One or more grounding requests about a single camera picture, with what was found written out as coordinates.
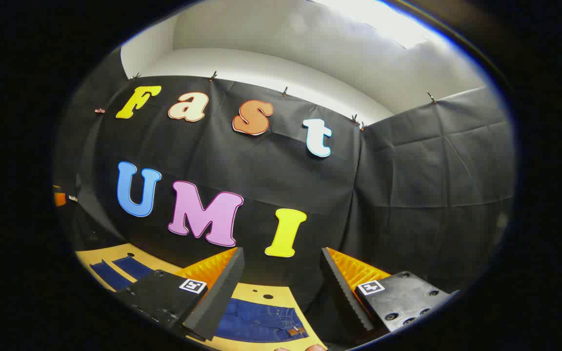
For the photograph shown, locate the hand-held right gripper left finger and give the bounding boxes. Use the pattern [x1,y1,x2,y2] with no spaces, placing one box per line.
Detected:
[115,247,245,342]

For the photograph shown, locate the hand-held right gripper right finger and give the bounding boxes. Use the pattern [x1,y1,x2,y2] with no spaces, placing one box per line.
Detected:
[320,247,460,340]

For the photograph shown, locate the blue denim jeans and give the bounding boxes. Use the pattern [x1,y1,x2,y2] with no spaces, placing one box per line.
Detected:
[89,253,309,343]

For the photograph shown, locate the black backdrop cloth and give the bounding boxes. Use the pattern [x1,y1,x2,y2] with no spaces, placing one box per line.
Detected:
[54,49,516,342]

